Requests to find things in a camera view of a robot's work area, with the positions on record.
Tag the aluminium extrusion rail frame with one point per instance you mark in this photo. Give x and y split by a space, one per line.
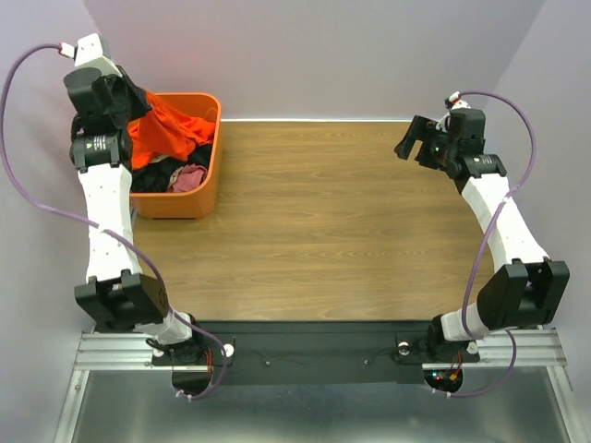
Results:
518 391

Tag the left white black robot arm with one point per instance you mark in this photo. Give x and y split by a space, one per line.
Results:
116 294

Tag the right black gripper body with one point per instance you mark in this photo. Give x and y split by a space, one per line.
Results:
426 142

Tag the orange plastic laundry basket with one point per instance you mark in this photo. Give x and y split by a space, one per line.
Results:
195 204

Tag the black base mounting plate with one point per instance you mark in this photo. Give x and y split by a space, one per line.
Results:
334 352

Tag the black garment in basket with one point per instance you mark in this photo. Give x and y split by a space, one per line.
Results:
155 177

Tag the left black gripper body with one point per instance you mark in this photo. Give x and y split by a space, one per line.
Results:
137 99

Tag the dusty pink garment in basket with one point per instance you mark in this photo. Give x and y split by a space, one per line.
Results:
187 178

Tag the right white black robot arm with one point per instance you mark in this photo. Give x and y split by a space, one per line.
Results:
526 287

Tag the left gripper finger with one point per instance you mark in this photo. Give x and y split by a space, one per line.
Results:
130 85
133 102

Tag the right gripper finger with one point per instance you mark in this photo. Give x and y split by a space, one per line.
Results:
404 147
418 130

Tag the orange t shirt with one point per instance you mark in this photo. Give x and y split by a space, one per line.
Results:
175 126

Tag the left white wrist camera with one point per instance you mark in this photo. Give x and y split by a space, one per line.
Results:
90 51

